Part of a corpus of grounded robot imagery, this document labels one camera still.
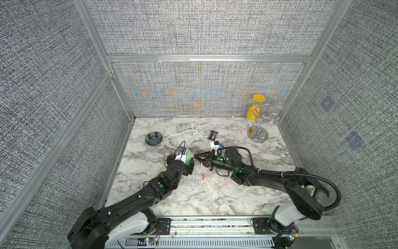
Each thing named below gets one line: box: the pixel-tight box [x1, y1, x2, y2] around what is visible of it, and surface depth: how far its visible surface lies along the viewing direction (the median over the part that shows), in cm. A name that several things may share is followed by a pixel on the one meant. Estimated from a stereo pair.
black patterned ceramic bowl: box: [145, 131, 163, 146], surface depth 105 cm
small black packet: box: [207, 130, 219, 142], surface depth 108 cm
